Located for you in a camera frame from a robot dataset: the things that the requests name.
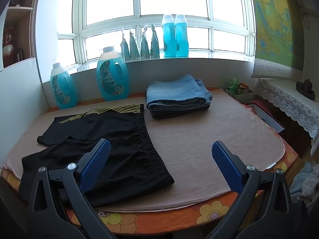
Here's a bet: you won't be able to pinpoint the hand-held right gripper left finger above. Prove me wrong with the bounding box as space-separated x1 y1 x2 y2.
27 138 117 239

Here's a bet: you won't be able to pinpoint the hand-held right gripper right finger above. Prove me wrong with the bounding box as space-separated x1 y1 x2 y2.
204 141 294 239

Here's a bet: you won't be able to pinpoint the black pants with yellow stripes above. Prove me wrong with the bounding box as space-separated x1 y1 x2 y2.
19 103 175 208

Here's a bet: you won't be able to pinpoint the folded dark grey pants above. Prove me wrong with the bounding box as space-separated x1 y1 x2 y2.
150 104 211 120

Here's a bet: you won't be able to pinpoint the beige towel mat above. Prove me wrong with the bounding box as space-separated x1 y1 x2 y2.
4 87 286 212

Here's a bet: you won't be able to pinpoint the white open box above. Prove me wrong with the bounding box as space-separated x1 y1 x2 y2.
225 88 255 105

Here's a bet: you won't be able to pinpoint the orange floral table cover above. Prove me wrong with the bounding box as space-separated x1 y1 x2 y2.
0 87 299 236

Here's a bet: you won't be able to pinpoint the pale clothes pile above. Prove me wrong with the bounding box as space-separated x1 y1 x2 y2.
290 161 319 207

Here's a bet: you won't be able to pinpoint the blue laundry detergent bottle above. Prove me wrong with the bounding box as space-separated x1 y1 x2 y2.
50 62 78 109
174 14 190 57
161 15 176 57
97 46 129 102

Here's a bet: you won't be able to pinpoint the folded blue jeans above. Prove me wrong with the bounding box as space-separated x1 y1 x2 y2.
146 74 213 111

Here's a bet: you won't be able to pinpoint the white lace cloth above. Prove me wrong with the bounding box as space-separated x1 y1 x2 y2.
257 78 319 138

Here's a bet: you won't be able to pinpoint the white side panel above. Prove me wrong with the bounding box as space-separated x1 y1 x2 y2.
0 57 50 167

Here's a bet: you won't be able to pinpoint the dark teapot ornament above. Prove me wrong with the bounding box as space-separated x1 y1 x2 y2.
296 78 315 99

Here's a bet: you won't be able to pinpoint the red and white ornament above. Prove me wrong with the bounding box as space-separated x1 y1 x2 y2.
2 27 16 63

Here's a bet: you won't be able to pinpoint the landscape painting wall hanging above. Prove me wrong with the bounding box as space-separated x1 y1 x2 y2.
249 0 304 79

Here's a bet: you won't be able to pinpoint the wooden wall shelf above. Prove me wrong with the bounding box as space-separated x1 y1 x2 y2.
0 0 43 70

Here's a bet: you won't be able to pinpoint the white window frame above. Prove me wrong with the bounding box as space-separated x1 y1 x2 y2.
57 0 257 65

